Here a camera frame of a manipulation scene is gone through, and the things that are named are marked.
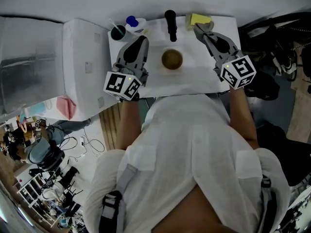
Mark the white toothbrush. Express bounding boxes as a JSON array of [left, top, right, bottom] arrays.
[[108, 18, 122, 34]]

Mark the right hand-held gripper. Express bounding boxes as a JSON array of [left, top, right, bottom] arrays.
[[201, 31, 258, 90]]

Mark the black faucet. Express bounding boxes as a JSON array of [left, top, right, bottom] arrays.
[[164, 10, 178, 43]]

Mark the white sink basin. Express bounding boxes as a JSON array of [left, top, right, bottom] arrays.
[[108, 15, 242, 100]]

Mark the grey plastic-covered appliance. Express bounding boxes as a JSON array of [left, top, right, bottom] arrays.
[[0, 16, 65, 117]]

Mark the dark green cup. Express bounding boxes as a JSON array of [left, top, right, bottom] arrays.
[[110, 24, 133, 43]]

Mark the black cable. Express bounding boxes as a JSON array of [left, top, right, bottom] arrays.
[[58, 134, 79, 153]]

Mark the white shelf rack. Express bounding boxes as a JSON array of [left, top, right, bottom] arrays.
[[17, 173, 62, 228]]

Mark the person's white shirt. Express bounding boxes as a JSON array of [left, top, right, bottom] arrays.
[[82, 93, 291, 233]]

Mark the white cable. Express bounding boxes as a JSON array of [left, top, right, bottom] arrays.
[[70, 127, 105, 163]]

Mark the large black bag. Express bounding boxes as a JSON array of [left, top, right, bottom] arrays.
[[256, 120, 311, 187]]

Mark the person's right forearm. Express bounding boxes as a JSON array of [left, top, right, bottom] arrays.
[[228, 87, 259, 150]]

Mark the tan floor mat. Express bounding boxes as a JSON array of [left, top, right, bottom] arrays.
[[286, 42, 311, 143]]

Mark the brown round bowl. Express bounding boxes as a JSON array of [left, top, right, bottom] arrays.
[[161, 49, 184, 71]]

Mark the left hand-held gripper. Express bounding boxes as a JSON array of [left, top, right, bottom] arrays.
[[104, 35, 150, 101]]

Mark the grey harness strap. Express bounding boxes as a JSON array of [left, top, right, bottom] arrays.
[[260, 176, 278, 233], [99, 164, 138, 233]]

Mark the yellow sponge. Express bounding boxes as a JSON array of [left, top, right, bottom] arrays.
[[190, 13, 212, 26], [186, 13, 215, 32]]

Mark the black bag with chain strap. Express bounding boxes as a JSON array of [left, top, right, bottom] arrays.
[[239, 12, 311, 82]]

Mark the person's left forearm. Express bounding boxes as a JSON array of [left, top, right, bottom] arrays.
[[115, 98, 143, 153]]

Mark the light blue face mask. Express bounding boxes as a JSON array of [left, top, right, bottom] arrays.
[[28, 100, 53, 118]]

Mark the person's bare chest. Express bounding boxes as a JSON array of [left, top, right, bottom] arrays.
[[155, 185, 244, 233]]

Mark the blue-pump soap bottle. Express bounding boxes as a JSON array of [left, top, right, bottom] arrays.
[[125, 15, 147, 37]]

